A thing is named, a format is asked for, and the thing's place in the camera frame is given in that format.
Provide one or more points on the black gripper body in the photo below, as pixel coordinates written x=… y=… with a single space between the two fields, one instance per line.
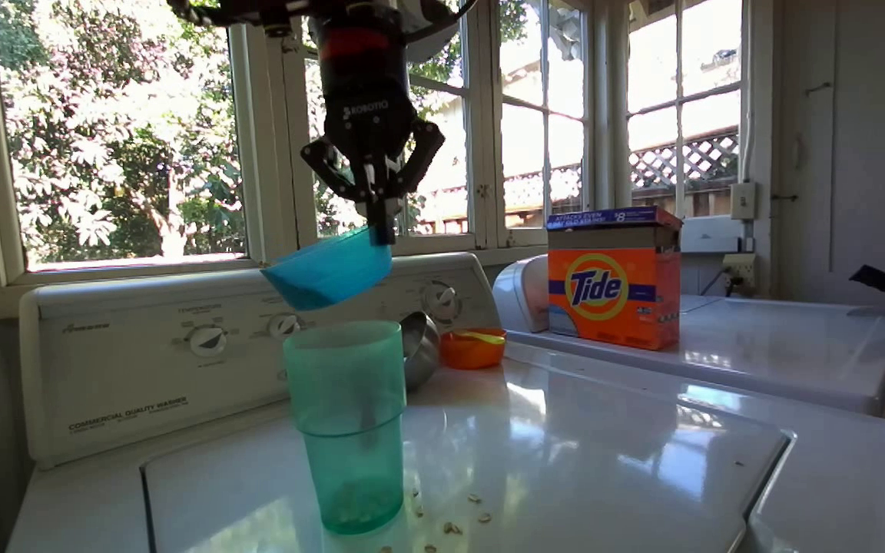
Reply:
x=368 y=103

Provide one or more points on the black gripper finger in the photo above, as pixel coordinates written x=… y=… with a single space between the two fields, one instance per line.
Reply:
x=337 y=168
x=412 y=165

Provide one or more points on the blue plastic bowl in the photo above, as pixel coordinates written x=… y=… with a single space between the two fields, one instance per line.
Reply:
x=330 y=271

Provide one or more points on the beige oat flakes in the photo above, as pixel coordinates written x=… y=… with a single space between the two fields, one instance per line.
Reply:
x=454 y=531

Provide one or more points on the small orange bowl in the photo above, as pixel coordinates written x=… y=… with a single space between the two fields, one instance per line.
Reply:
x=466 y=353

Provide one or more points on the green translucent plastic cup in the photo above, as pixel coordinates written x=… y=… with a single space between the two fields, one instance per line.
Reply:
x=345 y=432

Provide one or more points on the yellow plastic spoon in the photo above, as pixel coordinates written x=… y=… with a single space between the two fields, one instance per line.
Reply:
x=481 y=336

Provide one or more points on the orange Tide detergent box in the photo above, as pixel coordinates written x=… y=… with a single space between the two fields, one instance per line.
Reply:
x=617 y=292

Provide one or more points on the small white box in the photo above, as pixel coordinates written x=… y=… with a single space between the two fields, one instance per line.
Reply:
x=714 y=234

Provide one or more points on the white top-load washing machine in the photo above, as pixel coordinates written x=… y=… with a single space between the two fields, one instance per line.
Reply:
x=567 y=451

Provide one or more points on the white dryer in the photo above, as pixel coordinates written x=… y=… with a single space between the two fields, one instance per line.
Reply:
x=791 y=348

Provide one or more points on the white cabinet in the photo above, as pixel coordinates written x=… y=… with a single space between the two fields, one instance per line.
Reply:
x=875 y=154

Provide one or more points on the beige wall outlet box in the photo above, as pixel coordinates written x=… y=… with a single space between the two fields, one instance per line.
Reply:
x=744 y=200

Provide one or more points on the white wall socket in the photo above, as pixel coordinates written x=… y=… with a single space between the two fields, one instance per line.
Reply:
x=741 y=275

